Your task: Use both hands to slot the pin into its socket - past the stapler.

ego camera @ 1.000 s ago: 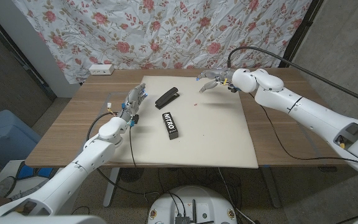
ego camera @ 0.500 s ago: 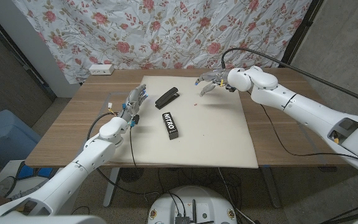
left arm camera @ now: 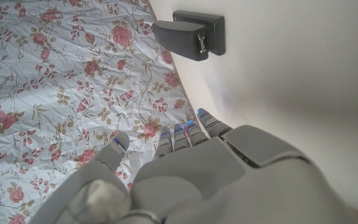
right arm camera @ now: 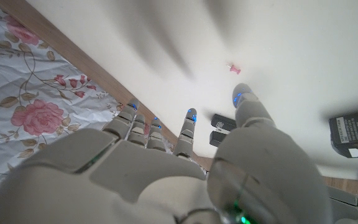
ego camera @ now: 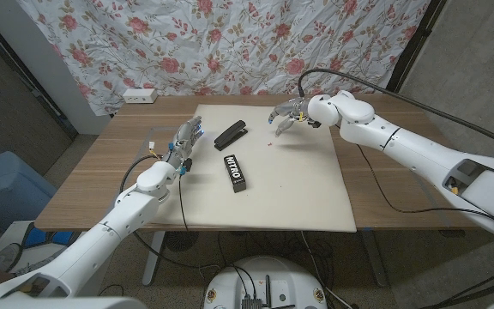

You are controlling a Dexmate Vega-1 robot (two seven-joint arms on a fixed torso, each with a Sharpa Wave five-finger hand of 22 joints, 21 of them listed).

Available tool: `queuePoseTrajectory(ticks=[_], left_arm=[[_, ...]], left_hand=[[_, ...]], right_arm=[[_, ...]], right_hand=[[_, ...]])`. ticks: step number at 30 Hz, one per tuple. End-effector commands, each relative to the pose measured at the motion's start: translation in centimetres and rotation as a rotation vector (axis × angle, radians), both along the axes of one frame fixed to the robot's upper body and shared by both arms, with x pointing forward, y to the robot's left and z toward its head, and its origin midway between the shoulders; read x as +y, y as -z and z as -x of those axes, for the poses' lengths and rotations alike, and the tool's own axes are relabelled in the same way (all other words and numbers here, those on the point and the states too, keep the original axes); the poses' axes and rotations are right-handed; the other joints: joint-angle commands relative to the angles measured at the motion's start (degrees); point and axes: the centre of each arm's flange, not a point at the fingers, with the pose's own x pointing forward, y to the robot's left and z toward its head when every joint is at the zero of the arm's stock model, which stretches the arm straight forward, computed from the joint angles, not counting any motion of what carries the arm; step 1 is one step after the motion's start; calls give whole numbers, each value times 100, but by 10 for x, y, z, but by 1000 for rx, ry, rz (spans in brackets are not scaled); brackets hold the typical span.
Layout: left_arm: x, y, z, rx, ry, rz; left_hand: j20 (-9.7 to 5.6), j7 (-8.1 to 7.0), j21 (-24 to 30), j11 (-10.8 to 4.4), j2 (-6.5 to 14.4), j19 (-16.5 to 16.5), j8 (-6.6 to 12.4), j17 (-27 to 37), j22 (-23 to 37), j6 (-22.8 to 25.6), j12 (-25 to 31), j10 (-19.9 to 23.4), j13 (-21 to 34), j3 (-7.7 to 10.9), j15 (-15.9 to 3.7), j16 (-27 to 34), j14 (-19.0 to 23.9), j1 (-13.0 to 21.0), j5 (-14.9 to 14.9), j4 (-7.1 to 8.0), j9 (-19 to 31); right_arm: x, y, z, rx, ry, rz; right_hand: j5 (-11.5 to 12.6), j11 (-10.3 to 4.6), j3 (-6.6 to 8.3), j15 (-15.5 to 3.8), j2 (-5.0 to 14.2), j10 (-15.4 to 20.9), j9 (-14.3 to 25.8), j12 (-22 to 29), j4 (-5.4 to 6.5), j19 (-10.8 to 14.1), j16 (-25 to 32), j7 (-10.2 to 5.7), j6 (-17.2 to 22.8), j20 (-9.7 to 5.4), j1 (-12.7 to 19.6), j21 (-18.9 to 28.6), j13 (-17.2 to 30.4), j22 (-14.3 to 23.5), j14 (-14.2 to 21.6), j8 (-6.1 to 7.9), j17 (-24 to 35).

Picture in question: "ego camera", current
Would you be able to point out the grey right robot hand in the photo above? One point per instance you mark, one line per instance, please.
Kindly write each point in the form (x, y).
(294, 109)

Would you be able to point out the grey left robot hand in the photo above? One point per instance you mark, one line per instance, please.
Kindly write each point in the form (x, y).
(182, 143)

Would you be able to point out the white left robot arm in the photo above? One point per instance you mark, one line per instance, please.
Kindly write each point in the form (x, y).
(101, 240)

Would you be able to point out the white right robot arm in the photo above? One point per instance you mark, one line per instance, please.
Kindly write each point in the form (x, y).
(414, 150)

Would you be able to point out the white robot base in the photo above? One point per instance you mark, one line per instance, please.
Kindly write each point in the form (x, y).
(268, 274)

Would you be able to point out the black stapler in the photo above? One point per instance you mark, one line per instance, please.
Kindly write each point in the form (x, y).
(230, 134)

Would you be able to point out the black Nitro box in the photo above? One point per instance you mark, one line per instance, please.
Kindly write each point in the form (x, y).
(234, 171)

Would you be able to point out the white power strip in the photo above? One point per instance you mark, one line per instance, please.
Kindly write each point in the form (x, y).
(140, 95)

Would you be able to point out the cream foam mat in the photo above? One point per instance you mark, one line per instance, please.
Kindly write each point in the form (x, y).
(290, 184)

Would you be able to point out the wooden table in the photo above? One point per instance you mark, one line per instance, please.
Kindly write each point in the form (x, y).
(101, 141)

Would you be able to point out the floral backdrop cloth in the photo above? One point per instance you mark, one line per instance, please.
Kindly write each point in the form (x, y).
(230, 43)

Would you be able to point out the black backdrop stand pole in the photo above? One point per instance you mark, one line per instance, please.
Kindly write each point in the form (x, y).
(414, 43)

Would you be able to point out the blue storage bin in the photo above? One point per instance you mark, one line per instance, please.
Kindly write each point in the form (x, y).
(7, 184)

